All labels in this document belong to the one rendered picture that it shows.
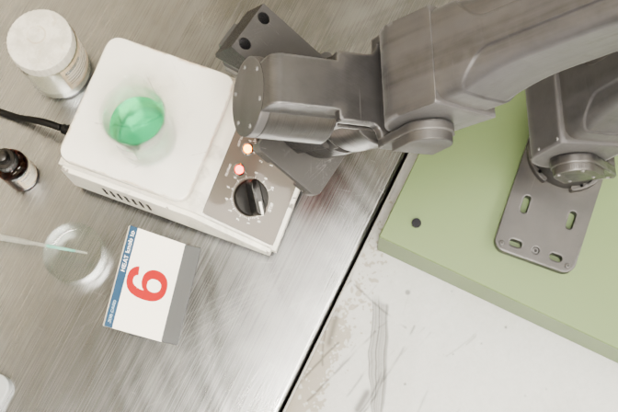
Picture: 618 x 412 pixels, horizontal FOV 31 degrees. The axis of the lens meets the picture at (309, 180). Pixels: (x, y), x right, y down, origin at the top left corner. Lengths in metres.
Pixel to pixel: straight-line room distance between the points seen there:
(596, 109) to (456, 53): 0.14
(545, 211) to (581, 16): 0.35
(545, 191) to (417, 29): 0.28
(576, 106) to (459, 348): 0.28
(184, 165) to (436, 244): 0.22
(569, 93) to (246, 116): 0.23
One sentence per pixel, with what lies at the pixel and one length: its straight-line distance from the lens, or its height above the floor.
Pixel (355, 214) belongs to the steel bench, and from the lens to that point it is 1.02.
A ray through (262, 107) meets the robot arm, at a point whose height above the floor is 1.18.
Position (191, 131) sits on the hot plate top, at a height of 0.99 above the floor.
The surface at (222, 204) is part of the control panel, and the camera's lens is 0.97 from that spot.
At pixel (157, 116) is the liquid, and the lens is 0.92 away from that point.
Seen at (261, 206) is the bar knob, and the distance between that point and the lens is 0.96.
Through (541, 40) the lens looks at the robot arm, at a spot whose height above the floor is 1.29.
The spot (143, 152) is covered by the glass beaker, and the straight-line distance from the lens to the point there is 0.91.
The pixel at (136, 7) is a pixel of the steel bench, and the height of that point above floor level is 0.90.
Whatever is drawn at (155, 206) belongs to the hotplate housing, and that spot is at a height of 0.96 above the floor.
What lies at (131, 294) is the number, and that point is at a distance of 0.99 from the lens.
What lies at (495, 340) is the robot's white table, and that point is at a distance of 1.01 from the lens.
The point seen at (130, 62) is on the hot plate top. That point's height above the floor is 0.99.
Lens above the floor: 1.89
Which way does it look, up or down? 75 degrees down
